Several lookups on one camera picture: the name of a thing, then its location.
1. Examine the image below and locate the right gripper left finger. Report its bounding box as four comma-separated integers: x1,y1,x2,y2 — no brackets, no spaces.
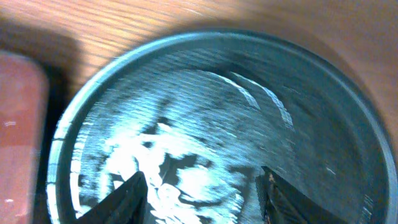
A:
76,171,148,224

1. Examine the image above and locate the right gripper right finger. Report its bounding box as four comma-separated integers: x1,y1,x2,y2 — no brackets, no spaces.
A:
256,166,345,224

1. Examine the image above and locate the rectangular brown water tray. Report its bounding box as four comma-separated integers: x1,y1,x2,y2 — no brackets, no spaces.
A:
1,52,49,224

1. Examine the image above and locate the round black tray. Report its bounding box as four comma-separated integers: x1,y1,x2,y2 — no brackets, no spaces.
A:
46,30,397,223

